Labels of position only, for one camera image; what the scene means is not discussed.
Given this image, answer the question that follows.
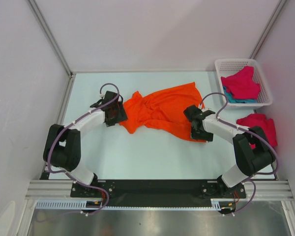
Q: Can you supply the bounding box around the orange t shirt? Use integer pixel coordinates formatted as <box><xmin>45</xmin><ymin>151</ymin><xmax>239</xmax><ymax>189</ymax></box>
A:
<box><xmin>119</xmin><ymin>82</ymin><xmax>202</xmax><ymax>142</ymax></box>

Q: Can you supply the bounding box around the white plastic basket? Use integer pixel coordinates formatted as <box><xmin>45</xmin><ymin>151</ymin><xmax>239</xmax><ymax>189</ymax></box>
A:
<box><xmin>214</xmin><ymin>59</ymin><xmax>273</xmax><ymax>110</ymax></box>

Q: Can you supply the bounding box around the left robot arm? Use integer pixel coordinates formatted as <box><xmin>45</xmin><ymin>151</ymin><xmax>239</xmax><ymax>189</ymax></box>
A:
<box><xmin>43</xmin><ymin>91</ymin><xmax>127</xmax><ymax>197</ymax></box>

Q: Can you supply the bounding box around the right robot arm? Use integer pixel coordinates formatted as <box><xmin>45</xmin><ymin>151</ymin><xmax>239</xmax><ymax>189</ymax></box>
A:
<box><xmin>183</xmin><ymin>105</ymin><xmax>277</xmax><ymax>197</ymax></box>

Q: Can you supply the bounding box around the teal t shirt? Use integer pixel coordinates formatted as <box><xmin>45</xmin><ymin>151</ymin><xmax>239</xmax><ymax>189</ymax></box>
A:
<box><xmin>222</xmin><ymin>85</ymin><xmax>258</xmax><ymax>104</ymax></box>

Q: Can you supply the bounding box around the pink t shirt in basket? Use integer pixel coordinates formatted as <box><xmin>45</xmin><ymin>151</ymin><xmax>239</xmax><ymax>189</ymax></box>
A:
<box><xmin>221</xmin><ymin>66</ymin><xmax>261</xmax><ymax>100</ymax></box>

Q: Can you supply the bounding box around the folded pink t shirt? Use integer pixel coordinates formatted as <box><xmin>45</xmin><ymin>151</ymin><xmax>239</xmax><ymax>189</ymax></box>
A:
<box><xmin>236</xmin><ymin>114</ymin><xmax>278</xmax><ymax>148</ymax></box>

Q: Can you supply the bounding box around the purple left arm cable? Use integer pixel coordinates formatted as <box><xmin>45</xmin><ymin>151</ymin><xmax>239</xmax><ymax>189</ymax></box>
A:
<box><xmin>46</xmin><ymin>83</ymin><xmax>121</xmax><ymax>217</ymax></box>

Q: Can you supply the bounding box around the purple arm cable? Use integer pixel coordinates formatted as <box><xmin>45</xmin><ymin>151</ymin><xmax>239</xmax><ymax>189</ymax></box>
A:
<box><xmin>46</xmin><ymin>83</ymin><xmax>121</xmax><ymax>217</ymax></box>
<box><xmin>198</xmin><ymin>92</ymin><xmax>280</xmax><ymax>180</ymax></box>

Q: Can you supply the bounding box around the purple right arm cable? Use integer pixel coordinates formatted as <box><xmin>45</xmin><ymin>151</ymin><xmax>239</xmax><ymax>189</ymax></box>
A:
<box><xmin>198</xmin><ymin>92</ymin><xmax>280</xmax><ymax>180</ymax></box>

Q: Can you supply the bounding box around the white slotted cable duct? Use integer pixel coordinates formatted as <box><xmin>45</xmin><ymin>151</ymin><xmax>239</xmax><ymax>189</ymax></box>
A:
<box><xmin>36</xmin><ymin>199</ymin><xmax>235</xmax><ymax>211</ymax></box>

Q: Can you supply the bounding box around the aluminium front rail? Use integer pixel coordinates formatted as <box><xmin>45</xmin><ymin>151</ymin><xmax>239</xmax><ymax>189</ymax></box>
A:
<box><xmin>25</xmin><ymin>180</ymin><xmax>294</xmax><ymax>201</ymax></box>

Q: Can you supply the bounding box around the right aluminium corner post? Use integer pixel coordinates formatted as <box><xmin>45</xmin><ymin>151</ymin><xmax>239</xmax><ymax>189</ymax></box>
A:
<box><xmin>249</xmin><ymin>0</ymin><xmax>290</xmax><ymax>59</ymax></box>

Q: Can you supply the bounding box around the aluminium corner post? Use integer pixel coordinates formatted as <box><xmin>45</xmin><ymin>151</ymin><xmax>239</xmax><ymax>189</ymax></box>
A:
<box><xmin>249</xmin><ymin>0</ymin><xmax>290</xmax><ymax>59</ymax></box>
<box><xmin>26</xmin><ymin>0</ymin><xmax>73</xmax><ymax>78</ymax></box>

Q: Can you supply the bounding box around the left aluminium corner post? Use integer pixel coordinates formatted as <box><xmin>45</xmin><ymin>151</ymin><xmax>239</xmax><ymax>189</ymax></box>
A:
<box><xmin>26</xmin><ymin>0</ymin><xmax>73</xmax><ymax>78</ymax></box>

